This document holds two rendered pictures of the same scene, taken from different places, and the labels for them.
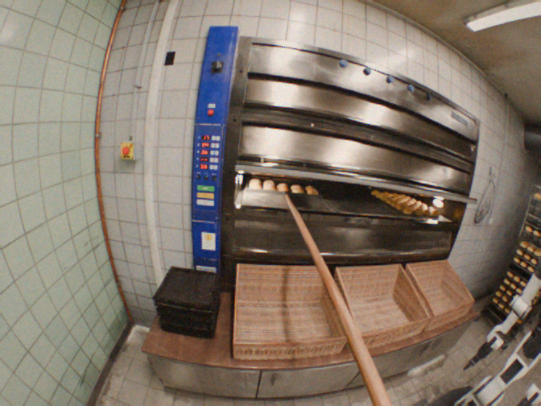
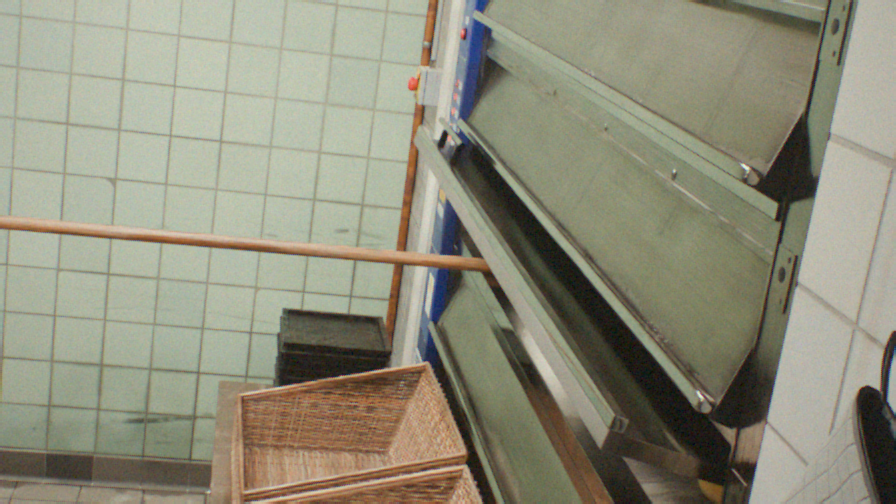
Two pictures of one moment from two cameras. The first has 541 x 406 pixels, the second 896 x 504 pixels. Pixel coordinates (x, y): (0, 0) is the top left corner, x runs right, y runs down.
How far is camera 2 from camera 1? 3.04 m
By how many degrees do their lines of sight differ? 82
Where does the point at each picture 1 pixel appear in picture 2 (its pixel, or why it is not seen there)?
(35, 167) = (273, 61)
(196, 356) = (229, 421)
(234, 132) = (481, 78)
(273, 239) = (463, 330)
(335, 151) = (521, 132)
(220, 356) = not seen: hidden behind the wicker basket
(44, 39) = not seen: outside the picture
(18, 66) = not seen: outside the picture
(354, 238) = (509, 403)
